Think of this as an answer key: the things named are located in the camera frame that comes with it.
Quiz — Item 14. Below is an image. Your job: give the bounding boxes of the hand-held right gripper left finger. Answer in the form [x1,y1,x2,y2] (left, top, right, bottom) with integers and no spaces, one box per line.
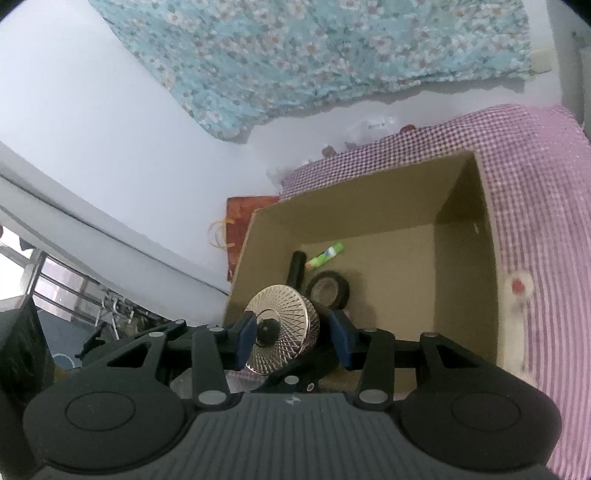
[106,311,259,410]

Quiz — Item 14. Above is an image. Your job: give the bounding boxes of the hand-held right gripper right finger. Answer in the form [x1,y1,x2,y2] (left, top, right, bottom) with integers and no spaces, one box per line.
[323,309,482,410]

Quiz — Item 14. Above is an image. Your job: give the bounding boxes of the silver patterned metal disc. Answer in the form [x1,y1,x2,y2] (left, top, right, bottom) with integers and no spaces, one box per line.
[242,285,322,377]

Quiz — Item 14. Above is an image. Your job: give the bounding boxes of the brown cardboard box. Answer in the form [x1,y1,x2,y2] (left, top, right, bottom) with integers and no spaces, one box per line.
[223,150,504,393]

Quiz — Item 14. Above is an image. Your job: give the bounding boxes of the black tape roll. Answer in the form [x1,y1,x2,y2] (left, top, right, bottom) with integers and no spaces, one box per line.
[305,271,351,310]

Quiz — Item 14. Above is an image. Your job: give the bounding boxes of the black cylindrical stick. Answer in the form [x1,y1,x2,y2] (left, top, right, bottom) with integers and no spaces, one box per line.
[286,250,307,294]

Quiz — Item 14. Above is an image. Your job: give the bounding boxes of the blue floor mat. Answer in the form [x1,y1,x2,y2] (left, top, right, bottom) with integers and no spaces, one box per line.
[37,308,112,370]

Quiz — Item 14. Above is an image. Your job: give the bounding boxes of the metal window railing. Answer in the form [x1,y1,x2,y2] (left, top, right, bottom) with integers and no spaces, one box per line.
[0,226,185,352]

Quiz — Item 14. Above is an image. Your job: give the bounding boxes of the clear plastic bag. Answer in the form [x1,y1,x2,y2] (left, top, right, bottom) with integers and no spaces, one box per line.
[346,115,398,140]

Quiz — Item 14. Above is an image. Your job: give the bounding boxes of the black boxy object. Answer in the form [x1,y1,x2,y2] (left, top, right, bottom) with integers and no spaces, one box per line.
[0,298,58,464]

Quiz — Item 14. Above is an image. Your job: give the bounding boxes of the pink checkered blanket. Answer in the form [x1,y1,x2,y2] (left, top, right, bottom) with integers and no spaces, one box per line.
[279,104,591,480]

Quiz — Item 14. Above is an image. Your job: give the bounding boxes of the blue floral curtain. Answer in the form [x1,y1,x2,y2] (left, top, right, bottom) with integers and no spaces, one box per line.
[88,0,533,142]

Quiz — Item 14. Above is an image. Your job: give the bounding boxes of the red bag with yellow handles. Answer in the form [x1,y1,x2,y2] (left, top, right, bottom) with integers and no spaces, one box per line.
[208,196,280,282]

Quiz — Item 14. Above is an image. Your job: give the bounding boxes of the cream wall socket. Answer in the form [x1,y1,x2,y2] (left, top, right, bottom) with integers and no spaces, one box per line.
[531,46,553,73]

